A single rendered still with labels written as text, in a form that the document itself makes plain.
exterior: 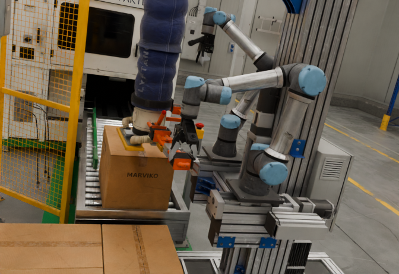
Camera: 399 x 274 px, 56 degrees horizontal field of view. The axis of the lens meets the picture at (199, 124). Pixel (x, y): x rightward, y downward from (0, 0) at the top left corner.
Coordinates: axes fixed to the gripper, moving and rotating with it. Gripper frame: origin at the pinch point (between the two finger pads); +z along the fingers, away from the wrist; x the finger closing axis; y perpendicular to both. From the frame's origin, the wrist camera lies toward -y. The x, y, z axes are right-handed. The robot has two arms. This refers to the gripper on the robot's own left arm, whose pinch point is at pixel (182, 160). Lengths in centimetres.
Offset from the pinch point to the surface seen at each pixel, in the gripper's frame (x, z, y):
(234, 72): -182, 0, 332
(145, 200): -7, 55, 68
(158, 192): -14, 49, 67
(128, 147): 13.8, 11.2, 43.6
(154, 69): 5, -29, 51
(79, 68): 35, -10, 143
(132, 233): 4, 66, 49
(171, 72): -5, -29, 52
